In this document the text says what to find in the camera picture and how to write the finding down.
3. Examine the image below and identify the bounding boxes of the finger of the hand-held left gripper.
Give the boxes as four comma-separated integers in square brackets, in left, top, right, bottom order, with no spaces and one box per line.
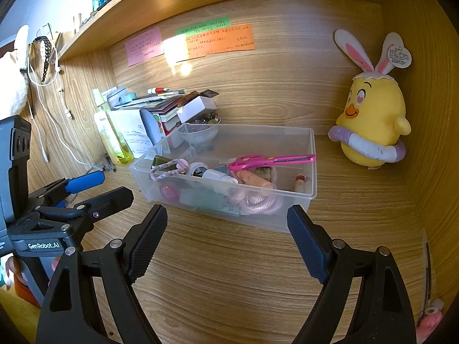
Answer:
[39,185,135,220]
[28,171,106,207]

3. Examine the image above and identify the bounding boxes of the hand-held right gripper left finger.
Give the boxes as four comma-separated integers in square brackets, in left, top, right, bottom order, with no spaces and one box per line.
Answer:
[36,204,168,344]

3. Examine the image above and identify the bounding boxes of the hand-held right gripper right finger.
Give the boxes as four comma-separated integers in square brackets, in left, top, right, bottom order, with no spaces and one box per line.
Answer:
[286,204,418,344]

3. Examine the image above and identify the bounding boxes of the pink round compact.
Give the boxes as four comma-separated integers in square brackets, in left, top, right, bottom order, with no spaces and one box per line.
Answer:
[160,184,180,200]

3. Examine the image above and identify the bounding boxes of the pink green braided strap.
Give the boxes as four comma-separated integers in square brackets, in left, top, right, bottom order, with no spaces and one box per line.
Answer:
[150,158,190,184]

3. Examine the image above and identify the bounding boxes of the pink braided rope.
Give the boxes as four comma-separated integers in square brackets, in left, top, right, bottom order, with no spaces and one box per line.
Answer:
[227,190,284,218]

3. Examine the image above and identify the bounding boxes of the pink small lipstick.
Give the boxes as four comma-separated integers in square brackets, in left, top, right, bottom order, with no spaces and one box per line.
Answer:
[294,174,311,193]

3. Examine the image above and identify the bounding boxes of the white teal plastic tool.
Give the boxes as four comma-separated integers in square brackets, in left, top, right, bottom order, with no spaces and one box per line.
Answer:
[179,190,230,211]

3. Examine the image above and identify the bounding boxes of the dark patterned pouch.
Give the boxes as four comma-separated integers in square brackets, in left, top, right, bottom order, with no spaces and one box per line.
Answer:
[247,166,279,184]

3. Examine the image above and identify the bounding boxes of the peach lip balm tube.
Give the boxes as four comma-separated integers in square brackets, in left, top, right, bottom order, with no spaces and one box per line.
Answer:
[235,169,275,190]

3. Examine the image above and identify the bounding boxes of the white gauze tape roll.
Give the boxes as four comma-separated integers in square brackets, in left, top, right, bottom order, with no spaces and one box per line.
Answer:
[187,161,209,178]

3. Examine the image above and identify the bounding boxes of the white small bottle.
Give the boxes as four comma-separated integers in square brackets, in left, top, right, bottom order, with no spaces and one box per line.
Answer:
[203,169,238,184]

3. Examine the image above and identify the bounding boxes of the pink handle scissors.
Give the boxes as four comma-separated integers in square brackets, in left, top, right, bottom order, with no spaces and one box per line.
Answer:
[227,154,317,172]

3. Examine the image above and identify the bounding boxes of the clear plastic storage box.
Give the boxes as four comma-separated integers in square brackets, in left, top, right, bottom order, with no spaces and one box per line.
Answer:
[129,122,319,233]

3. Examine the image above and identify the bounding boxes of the person's left hand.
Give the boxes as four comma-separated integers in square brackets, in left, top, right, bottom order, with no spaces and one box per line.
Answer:
[0,257,18,291]

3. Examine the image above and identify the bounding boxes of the tall yellow liquid bottle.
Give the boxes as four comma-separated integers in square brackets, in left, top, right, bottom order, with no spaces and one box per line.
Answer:
[92,88,135,162]

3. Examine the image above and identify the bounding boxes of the pale yellow label bottle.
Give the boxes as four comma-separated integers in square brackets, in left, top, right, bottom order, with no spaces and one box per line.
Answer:
[94,111,121,166]

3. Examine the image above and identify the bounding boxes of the white folded leaflet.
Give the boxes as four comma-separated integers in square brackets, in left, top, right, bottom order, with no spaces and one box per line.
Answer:
[108,109,158,159]

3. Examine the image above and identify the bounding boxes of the fruit print notebook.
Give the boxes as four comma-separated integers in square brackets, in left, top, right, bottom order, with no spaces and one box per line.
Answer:
[140,109,167,144]

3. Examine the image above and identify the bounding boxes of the red white box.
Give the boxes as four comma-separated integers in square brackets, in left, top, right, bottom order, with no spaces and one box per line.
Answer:
[160,119,180,139]

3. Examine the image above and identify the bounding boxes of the stack of books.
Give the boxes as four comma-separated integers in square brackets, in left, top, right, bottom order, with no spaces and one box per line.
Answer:
[116,93,180,110]

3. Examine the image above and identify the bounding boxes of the dark red cover book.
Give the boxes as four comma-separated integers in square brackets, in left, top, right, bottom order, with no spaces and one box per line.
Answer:
[152,100,185,117]

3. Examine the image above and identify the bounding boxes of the white bowl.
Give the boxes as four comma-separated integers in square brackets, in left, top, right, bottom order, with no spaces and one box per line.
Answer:
[177,115,222,147]

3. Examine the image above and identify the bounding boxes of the white fluffy toy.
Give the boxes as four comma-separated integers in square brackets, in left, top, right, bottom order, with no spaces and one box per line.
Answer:
[0,25,31,116]

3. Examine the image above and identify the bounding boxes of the white card box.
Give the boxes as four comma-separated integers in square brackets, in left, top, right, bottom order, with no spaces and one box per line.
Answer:
[176,97,218,124]

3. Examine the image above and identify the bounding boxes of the clear plastic pen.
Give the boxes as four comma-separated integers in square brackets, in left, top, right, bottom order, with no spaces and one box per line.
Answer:
[421,228,437,316]

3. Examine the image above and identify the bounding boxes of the pile of colourful beads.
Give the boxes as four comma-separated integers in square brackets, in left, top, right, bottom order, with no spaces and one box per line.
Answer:
[186,112,221,126]

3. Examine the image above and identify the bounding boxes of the yellow cloth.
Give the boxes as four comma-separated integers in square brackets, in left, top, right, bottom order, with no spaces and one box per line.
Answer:
[0,287,41,344]

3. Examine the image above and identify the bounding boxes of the black braided headband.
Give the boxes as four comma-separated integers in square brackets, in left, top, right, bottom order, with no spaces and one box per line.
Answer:
[32,35,54,83]

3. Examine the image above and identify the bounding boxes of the pink toy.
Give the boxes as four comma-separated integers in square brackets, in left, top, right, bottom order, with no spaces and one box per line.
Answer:
[416,297,446,338]

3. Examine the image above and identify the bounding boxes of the pink paper note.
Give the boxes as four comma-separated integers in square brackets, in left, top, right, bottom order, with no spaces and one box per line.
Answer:
[125,27,164,67]

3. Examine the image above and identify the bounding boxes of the yellow chick plush toy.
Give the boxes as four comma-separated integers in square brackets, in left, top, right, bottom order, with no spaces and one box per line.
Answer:
[328,29,413,170]

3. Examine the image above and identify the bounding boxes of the yellow paper note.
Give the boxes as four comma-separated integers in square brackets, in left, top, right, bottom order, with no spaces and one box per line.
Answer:
[163,36,189,63]

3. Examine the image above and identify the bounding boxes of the green paper note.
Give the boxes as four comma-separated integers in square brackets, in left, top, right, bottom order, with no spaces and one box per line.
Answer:
[175,16,231,37]

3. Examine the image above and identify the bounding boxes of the orange paper note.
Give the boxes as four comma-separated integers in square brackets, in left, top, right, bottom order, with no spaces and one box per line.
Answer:
[184,23,256,60]

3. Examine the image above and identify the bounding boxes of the white short cable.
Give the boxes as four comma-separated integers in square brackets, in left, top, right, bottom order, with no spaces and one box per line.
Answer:
[57,62,74,120]

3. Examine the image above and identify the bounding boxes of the white charging cable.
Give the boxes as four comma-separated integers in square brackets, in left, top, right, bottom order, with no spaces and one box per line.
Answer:
[27,24,99,170]

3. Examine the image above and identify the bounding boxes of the brown leather strap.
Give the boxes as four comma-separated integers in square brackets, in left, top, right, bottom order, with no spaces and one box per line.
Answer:
[177,91,200,107]

